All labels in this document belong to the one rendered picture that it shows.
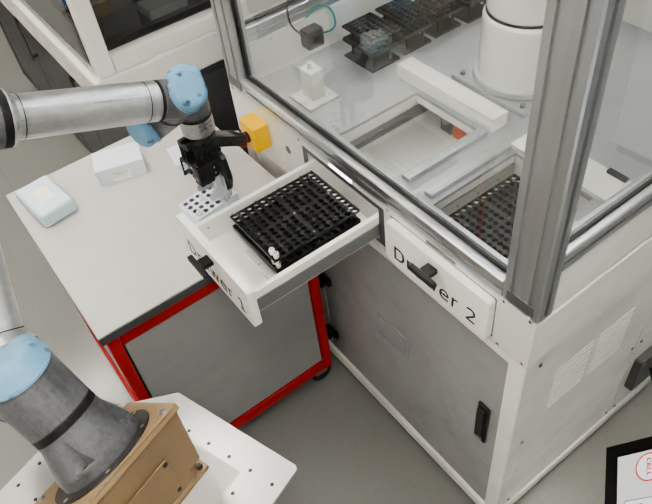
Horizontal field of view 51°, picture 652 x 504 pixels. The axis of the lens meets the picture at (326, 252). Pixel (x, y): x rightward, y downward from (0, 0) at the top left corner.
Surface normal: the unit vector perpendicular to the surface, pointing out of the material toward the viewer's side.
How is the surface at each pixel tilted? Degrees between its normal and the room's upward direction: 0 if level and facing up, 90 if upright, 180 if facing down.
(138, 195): 0
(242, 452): 0
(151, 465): 90
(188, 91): 50
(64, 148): 0
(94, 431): 32
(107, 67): 90
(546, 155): 90
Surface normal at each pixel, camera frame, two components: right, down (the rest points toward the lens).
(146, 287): -0.10, -0.68
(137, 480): 0.83, 0.35
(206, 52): 0.60, 0.55
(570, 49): -0.80, 0.49
